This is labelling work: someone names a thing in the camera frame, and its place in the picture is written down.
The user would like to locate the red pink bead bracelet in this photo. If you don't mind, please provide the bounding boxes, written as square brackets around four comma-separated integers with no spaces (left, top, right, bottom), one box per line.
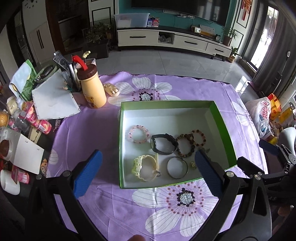
[191,129,207,148]

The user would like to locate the silver bangle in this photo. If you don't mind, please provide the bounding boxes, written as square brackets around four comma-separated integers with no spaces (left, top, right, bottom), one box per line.
[166,156,189,179]

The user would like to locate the brown wooden bead bracelet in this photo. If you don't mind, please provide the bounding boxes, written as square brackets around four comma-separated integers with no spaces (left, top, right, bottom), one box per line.
[176,133,196,159]

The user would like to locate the black wrist watch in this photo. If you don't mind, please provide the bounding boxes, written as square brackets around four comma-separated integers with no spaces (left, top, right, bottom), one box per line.
[150,133,179,156]

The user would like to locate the white wrist watch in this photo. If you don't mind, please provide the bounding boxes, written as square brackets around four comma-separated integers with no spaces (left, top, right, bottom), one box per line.
[132,154,162,182]

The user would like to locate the pink crystal bead bracelet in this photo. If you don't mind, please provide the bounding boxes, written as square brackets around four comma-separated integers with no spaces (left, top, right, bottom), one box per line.
[127,124,151,144]

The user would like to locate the white plastic shopping bag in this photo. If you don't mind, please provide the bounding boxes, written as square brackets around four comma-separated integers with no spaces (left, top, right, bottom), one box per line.
[245,97,271,138]

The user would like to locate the yellow red package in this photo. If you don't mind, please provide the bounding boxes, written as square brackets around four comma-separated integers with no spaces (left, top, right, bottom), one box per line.
[268,93,281,121]

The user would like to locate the purple floral tablecloth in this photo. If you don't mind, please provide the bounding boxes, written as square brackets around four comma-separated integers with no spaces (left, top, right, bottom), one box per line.
[47,72,267,240]

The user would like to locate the white box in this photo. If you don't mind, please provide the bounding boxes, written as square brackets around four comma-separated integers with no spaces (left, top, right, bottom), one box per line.
[4,130,44,174]

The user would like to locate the green cardboard box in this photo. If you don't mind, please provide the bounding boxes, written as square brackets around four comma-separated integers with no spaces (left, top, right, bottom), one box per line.
[119,100,236,189]

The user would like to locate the pink yogurt cup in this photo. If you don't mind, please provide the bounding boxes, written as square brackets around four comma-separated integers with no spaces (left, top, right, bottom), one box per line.
[21,101,40,128]
[37,120,52,135]

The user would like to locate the white paper sheet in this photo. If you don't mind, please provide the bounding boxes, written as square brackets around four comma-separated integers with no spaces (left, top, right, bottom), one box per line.
[32,70,80,120]

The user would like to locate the yellow bear bottle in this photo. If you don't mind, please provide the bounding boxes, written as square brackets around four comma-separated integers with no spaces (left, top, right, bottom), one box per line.
[72,51,107,108]

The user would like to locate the potted plant by cabinet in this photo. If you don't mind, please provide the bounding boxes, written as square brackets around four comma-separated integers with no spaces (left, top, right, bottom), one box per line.
[227,47,240,63]

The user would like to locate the small alarm clock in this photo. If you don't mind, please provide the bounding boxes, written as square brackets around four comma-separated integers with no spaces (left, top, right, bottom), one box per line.
[214,34,221,42]

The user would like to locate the remote control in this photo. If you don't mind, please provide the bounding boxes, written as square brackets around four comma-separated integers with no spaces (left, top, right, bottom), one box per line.
[53,51,70,71]

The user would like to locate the large dark potted plant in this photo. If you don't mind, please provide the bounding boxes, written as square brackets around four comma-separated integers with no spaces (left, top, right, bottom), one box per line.
[86,22,112,59]

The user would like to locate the red chinese knot ornament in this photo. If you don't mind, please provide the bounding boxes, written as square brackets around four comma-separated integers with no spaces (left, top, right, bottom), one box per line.
[241,0,252,18]

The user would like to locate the television screen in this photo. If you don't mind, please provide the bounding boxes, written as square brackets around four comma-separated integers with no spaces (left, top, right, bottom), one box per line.
[131,0,230,26]

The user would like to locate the white tv cabinet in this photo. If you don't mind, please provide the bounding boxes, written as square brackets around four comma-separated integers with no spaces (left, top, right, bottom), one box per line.
[117,29,232,58]

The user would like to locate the clear plastic storage bin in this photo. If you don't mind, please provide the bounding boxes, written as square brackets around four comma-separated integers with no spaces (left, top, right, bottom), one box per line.
[114,13,149,29]

